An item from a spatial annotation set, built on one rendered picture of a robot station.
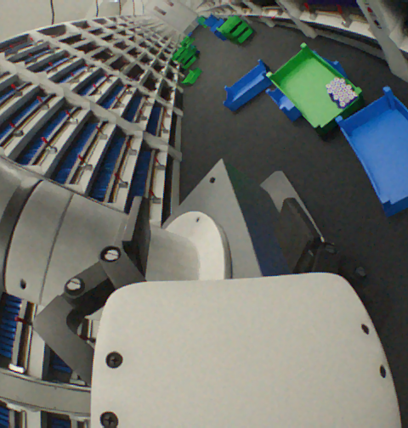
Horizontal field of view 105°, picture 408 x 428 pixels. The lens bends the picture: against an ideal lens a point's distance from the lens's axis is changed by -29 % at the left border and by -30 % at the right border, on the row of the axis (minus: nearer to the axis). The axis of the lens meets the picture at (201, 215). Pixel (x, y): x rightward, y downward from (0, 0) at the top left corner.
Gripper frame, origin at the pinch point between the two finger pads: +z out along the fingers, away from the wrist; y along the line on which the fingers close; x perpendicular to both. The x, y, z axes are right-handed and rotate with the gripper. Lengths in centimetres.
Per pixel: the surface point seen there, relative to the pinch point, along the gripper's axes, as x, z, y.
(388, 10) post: 37, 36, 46
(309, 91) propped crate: 6, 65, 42
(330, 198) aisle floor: -19, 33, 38
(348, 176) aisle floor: -12, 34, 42
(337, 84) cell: 11, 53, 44
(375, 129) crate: 2, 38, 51
